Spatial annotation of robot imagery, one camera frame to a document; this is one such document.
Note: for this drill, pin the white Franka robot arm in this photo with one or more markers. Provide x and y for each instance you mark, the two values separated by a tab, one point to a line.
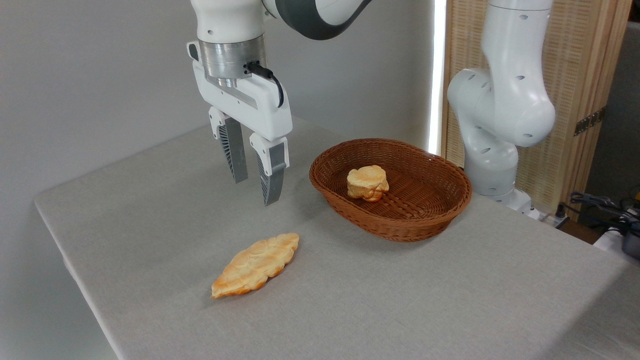
510	100

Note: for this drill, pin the long golden bread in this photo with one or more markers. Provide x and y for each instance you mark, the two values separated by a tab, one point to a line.
255	264

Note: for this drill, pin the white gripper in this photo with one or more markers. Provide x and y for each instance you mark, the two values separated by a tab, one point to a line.
260	112

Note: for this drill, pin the small round golden bread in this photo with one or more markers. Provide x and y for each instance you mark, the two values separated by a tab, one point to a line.
367	183

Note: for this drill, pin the dark metal screen hinge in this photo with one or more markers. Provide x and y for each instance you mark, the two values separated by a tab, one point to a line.
590	121

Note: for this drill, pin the grey tablecloth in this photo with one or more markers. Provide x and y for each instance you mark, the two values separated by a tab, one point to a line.
350	300

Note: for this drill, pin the brown oval wicker basket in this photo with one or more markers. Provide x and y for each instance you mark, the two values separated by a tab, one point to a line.
425	210

